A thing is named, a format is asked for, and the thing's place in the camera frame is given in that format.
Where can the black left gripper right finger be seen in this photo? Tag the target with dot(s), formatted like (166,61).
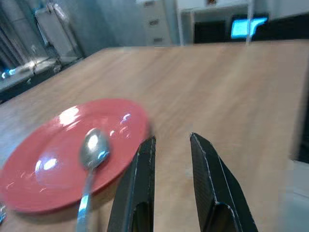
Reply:
(217,183)

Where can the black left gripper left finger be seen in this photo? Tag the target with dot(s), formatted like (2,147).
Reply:
(135,188)

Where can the silver metal spoon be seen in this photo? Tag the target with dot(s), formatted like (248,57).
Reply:
(93,149)

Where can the red round plate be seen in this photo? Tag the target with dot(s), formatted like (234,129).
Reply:
(60,169)

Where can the silver metal cutlery piece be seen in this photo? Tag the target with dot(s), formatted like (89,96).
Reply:
(2,213)

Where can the dark low side table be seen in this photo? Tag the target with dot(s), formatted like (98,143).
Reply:
(26,75)

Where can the glowing blue screen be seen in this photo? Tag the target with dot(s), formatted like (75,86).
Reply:
(246,27)

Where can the white drawer cabinet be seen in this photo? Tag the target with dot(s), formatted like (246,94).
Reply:
(155,23)

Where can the white desk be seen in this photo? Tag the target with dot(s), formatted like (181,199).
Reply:
(217,9)

